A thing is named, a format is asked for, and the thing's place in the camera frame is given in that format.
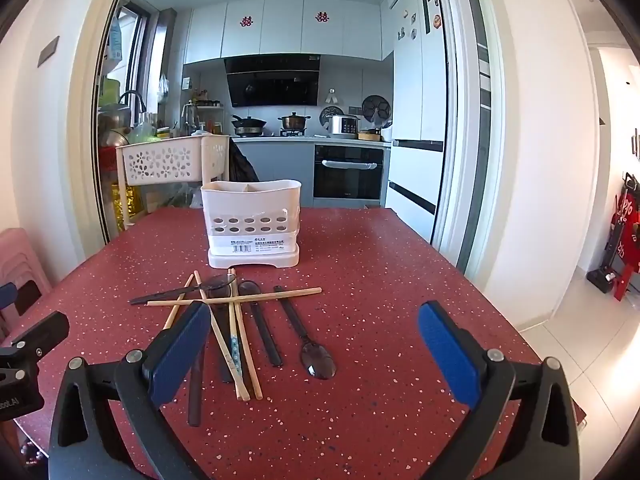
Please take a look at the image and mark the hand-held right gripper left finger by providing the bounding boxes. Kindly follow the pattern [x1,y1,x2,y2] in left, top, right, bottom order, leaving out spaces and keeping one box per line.
[49,301,213,480]

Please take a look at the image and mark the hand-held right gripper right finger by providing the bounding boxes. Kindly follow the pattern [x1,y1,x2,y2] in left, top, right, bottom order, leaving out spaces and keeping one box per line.
[418,301,584,480]

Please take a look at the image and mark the wooden chopstick with blue print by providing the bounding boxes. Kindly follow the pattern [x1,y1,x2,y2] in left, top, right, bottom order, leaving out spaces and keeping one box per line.
[229,280,244,401]

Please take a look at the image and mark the white plastic utensil holder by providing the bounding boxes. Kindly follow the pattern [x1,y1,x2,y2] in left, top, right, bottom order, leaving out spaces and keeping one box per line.
[201,179,304,269]

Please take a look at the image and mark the pink plastic chair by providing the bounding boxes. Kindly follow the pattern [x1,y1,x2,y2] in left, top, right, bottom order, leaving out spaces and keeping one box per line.
[0,227,53,326]

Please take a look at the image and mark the gold foil bag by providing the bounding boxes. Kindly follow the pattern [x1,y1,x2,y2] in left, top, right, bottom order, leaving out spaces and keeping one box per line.
[116,185,146,233]

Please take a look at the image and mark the black floor device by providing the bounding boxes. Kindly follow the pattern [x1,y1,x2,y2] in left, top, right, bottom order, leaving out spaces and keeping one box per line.
[587,267,621,293]

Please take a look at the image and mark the white flower-cutout basket cart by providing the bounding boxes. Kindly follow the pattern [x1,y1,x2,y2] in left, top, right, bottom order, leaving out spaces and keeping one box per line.
[116,135,232,233]

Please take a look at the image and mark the black shopping bag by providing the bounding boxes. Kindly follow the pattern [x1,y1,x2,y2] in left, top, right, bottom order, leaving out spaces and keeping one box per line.
[230,140,261,183]

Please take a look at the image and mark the black built-in oven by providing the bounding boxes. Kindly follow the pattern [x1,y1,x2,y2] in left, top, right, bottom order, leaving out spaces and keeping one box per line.
[314,144,385,201]

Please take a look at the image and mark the metal basin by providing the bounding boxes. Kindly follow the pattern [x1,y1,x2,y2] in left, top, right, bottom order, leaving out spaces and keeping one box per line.
[97,105,133,146]

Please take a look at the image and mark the grey lower kitchen cabinets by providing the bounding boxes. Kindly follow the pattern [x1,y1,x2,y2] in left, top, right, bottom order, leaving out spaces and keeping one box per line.
[230,140,316,208]

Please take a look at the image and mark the red hanging decoration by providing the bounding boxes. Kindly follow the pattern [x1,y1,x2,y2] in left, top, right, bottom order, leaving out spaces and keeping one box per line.
[612,195,640,301]

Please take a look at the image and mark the black wok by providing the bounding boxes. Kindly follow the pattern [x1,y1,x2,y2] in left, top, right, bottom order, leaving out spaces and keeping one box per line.
[231,115,268,137]

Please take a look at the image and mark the curved kitchen faucet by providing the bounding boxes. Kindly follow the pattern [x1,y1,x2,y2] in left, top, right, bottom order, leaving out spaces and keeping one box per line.
[117,91,147,128]

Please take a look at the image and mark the white spice rack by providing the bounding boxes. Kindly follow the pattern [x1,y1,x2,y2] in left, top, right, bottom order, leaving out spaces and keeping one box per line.
[181,100,223,136]

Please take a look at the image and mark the white refrigerator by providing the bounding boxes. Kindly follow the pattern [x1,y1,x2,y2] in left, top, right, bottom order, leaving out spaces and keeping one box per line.
[382,0,448,243]

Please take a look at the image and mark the silver rice cooker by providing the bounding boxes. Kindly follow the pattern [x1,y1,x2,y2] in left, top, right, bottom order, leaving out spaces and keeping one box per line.
[327,114,361,140]

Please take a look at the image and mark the steel cooking pot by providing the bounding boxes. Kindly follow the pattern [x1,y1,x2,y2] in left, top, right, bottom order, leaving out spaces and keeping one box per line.
[278,112,311,132]

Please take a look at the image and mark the black round divided tray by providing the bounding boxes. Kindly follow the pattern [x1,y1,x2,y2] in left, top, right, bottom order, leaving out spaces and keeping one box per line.
[362,95,393,128]

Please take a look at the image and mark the blue hanging packet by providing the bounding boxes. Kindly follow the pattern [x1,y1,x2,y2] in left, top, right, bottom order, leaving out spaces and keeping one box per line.
[107,12,123,61]

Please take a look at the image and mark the black range hood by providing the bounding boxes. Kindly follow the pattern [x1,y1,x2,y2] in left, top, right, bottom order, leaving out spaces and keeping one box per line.
[224,54,322,108]

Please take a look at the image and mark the white upper kitchen cabinets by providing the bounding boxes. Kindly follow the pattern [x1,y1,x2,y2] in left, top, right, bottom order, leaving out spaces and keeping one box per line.
[182,0,396,66]

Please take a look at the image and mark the grey wall switch plate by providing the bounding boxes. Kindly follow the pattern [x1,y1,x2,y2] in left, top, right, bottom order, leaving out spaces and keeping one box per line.
[37,36,60,68]

